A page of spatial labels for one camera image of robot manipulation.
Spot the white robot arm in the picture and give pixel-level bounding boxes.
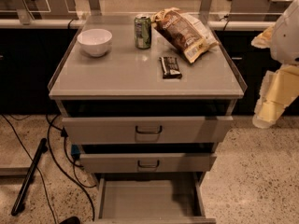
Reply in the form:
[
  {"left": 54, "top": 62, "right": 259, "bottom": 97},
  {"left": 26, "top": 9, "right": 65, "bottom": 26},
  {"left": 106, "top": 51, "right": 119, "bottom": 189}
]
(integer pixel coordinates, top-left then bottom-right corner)
[{"left": 251, "top": 0, "right": 299, "bottom": 129}]

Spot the green soda can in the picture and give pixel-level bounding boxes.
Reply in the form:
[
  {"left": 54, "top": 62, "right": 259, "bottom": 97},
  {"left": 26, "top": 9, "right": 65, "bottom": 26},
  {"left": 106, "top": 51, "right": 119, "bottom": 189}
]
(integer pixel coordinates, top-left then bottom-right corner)
[{"left": 134, "top": 14, "right": 151, "bottom": 49}]

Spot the top drawer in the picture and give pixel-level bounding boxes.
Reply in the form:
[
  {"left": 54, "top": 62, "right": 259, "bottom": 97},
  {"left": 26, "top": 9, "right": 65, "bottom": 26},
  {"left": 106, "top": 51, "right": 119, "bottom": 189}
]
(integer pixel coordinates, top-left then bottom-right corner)
[{"left": 63, "top": 116, "right": 233, "bottom": 145}]

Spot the grey drawer cabinet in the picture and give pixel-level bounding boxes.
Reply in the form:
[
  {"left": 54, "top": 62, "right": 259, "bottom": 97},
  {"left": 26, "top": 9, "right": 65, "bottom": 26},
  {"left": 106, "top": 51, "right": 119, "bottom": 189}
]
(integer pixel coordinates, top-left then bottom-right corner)
[{"left": 47, "top": 13, "right": 249, "bottom": 224}]

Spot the white bowl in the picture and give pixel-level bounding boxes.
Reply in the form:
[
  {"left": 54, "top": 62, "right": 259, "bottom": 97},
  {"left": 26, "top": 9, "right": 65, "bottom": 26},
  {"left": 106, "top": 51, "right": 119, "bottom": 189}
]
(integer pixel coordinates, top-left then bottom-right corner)
[{"left": 77, "top": 29, "right": 112, "bottom": 57}]

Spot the bottom drawer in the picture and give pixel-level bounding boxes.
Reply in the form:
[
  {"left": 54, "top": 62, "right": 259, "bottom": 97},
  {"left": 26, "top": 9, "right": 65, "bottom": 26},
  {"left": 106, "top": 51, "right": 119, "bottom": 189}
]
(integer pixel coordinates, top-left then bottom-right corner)
[{"left": 86, "top": 173, "right": 216, "bottom": 224}]

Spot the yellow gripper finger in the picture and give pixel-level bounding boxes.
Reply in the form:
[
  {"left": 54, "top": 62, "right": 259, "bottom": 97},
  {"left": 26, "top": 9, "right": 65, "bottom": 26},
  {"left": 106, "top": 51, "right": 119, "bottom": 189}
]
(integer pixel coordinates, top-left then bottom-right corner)
[
  {"left": 252, "top": 64, "right": 299, "bottom": 129},
  {"left": 251, "top": 26, "right": 274, "bottom": 49}
]

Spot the black bar on floor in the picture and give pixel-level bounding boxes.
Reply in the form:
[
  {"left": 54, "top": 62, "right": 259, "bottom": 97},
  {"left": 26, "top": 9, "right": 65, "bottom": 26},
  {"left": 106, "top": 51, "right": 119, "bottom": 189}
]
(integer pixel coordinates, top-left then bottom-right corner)
[{"left": 11, "top": 138, "right": 47, "bottom": 217}]

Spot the drawer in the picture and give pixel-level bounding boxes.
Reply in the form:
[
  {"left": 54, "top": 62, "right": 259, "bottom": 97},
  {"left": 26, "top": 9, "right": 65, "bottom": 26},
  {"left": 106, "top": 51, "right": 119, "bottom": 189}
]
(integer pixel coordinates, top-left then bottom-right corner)
[
  {"left": 86, "top": 173, "right": 216, "bottom": 224},
  {"left": 80, "top": 153, "right": 216, "bottom": 174},
  {"left": 63, "top": 116, "right": 233, "bottom": 145}
]

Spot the middle drawer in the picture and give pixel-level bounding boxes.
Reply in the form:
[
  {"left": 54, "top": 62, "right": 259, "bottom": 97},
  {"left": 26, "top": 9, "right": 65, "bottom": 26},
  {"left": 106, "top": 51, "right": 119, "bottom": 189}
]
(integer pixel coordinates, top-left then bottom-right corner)
[{"left": 80, "top": 153, "right": 216, "bottom": 174}]

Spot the white counter rail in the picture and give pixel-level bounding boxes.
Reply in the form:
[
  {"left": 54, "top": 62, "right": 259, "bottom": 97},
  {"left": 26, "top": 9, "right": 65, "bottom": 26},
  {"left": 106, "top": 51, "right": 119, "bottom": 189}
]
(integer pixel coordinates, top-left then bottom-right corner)
[{"left": 0, "top": 20, "right": 85, "bottom": 29}]

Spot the brown chip bag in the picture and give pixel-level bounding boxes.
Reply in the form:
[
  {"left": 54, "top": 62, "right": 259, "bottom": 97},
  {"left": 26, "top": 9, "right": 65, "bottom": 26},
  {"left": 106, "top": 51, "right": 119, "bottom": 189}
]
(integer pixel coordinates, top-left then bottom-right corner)
[{"left": 151, "top": 7, "right": 219, "bottom": 63}]

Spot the black floor cable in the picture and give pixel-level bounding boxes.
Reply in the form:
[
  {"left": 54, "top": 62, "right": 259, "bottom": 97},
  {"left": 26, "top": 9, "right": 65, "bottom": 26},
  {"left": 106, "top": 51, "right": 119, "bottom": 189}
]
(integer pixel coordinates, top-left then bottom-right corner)
[{"left": 46, "top": 114, "right": 96, "bottom": 221}]

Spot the dark rxbar chocolate bar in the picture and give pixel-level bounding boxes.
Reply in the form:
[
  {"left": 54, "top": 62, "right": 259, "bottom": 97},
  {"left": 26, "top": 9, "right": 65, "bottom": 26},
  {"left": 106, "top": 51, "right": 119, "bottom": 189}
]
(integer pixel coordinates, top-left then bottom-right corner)
[{"left": 160, "top": 57, "right": 182, "bottom": 79}]

